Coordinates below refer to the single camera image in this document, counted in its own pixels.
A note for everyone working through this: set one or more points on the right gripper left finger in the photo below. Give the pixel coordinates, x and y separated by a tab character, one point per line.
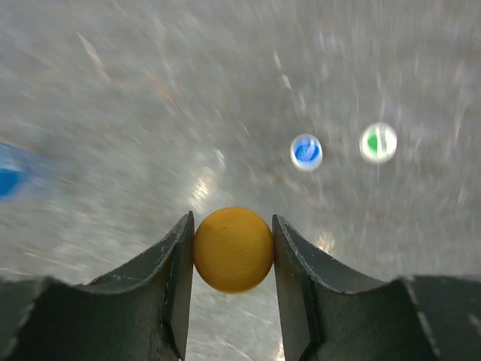
138	311

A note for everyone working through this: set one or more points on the clear bottle blue cap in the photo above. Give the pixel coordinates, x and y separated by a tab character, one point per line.
15	170

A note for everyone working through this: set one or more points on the orange bottle cap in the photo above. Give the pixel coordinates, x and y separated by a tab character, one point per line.
233	250

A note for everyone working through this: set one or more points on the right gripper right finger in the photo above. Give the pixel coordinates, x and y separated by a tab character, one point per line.
329	311

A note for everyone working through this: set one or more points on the blue pocari bottle cap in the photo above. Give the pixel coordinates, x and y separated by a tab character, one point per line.
306	152

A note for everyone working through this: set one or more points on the white green bottle cap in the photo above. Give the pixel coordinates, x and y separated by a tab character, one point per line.
378	143

